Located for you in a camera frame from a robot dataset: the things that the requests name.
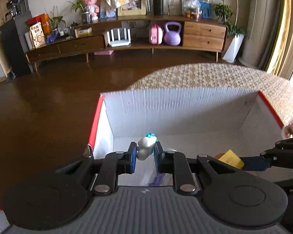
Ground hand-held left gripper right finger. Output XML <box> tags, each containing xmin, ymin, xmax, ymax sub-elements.
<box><xmin>154</xmin><ymin>141</ymin><xmax>237</xmax><ymax>196</ymax></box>

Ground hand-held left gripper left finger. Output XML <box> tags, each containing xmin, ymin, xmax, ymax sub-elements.
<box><xmin>55</xmin><ymin>141</ymin><xmax>138</xmax><ymax>196</ymax></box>

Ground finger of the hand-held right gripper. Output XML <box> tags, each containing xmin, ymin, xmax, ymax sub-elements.
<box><xmin>242</xmin><ymin>149</ymin><xmax>293</xmax><ymax>173</ymax></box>
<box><xmin>275</xmin><ymin>135</ymin><xmax>293</xmax><ymax>153</ymax></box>

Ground white toy figure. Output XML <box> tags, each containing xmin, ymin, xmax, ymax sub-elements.
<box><xmin>136</xmin><ymin>133</ymin><xmax>158</xmax><ymax>161</ymax></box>

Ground yellow packet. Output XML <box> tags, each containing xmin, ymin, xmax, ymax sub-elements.
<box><xmin>218</xmin><ymin>149</ymin><xmax>245</xmax><ymax>170</ymax></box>

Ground white corrugated box red edges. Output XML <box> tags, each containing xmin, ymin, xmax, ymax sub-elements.
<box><xmin>88</xmin><ymin>89</ymin><xmax>285</xmax><ymax>188</ymax></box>

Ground white planter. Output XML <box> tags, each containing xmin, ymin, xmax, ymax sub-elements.
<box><xmin>222</xmin><ymin>34</ymin><xmax>245</xmax><ymax>63</ymax></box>

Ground beige cylindrical floor unit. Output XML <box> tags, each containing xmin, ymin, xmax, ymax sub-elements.
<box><xmin>241</xmin><ymin>0</ymin><xmax>284</xmax><ymax>67</ymax></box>

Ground yellow curtain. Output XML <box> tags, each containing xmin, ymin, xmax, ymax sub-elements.
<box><xmin>266</xmin><ymin>0</ymin><xmax>293</xmax><ymax>75</ymax></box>

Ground white router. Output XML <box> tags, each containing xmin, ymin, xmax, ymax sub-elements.
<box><xmin>107</xmin><ymin>27</ymin><xmax>132</xmax><ymax>48</ymax></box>

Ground pink toy suitcase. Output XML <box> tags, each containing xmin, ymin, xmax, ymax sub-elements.
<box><xmin>149</xmin><ymin>24</ymin><xmax>164</xmax><ymax>45</ymax></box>

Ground purple kettlebell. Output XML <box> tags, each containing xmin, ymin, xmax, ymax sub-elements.
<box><xmin>163</xmin><ymin>21</ymin><xmax>182</xmax><ymax>46</ymax></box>

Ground long wooden cabinet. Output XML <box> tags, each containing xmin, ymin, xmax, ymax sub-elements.
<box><xmin>24</xmin><ymin>14</ymin><xmax>229</xmax><ymax>72</ymax></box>

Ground cream cardboard box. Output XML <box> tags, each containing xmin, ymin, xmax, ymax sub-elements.
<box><xmin>74</xmin><ymin>27</ymin><xmax>93</xmax><ymax>38</ymax></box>

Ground dark teapot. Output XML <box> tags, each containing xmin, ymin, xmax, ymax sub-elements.
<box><xmin>68</xmin><ymin>22</ymin><xmax>80</xmax><ymax>36</ymax></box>

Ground blue toy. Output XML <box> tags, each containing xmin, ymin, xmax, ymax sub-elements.
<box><xmin>46</xmin><ymin>33</ymin><xmax>58</xmax><ymax>45</ymax></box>

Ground patterned vase with plant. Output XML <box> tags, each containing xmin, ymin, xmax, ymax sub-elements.
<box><xmin>68</xmin><ymin>0</ymin><xmax>93</xmax><ymax>24</ymax></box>

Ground tall green potted plant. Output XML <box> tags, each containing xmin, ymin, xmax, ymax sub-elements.
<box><xmin>209</xmin><ymin>0</ymin><xmax>250</xmax><ymax>37</ymax></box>

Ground black speaker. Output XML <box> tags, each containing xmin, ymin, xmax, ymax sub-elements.
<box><xmin>153</xmin><ymin>0</ymin><xmax>164</xmax><ymax>16</ymax></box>

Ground clear plastic bag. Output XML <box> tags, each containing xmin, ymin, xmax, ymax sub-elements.
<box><xmin>183</xmin><ymin>0</ymin><xmax>202</xmax><ymax>20</ymax></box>

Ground brown snack bag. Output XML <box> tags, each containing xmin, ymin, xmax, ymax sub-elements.
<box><xmin>30</xmin><ymin>22</ymin><xmax>46</xmax><ymax>49</ymax></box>

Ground white paper roll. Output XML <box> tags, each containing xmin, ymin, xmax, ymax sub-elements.
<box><xmin>24</xmin><ymin>32</ymin><xmax>35</xmax><ymax>51</ymax></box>

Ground small potted plant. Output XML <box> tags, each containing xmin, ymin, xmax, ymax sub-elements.
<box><xmin>45</xmin><ymin>6</ymin><xmax>66</xmax><ymax>30</ymax></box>

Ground black tall cabinet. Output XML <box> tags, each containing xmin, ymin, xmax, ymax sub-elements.
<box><xmin>0</xmin><ymin>17</ymin><xmax>34</xmax><ymax>77</ymax></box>

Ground pink doll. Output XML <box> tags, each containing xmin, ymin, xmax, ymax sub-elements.
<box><xmin>80</xmin><ymin>0</ymin><xmax>100</xmax><ymax>21</ymax></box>

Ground orange box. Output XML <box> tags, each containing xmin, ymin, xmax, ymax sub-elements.
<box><xmin>26</xmin><ymin>14</ymin><xmax>52</xmax><ymax>34</ymax></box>

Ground black coffee machine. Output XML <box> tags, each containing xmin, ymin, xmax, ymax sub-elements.
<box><xmin>5</xmin><ymin>0</ymin><xmax>30</xmax><ymax>21</ymax></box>

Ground cream photo frame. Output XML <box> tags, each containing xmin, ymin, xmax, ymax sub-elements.
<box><xmin>117</xmin><ymin>0</ymin><xmax>147</xmax><ymax>17</ymax></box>

